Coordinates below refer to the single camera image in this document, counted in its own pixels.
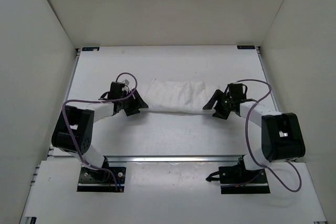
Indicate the blue corner label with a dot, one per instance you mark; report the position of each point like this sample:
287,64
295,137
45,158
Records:
245,47
90,49

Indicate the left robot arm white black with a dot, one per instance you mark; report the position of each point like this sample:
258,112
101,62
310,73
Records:
74,128

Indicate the left blue corner label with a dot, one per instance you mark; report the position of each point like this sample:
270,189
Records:
90,49

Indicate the right blue corner label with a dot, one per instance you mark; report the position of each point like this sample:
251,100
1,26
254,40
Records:
245,47

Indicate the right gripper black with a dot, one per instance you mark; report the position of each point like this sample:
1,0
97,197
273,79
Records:
215,98

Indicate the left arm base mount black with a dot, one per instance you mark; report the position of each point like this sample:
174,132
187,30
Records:
97,181

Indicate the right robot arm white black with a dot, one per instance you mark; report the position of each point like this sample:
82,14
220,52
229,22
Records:
281,136

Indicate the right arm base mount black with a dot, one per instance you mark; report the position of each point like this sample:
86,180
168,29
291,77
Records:
237,180

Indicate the aluminium front table rail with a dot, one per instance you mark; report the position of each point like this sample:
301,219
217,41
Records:
172,159

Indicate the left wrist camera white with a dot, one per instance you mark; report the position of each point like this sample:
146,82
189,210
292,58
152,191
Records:
126,82

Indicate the white pleated skirt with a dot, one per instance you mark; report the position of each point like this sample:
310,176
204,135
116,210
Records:
185,97

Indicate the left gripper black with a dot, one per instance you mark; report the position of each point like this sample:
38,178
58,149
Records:
140,104

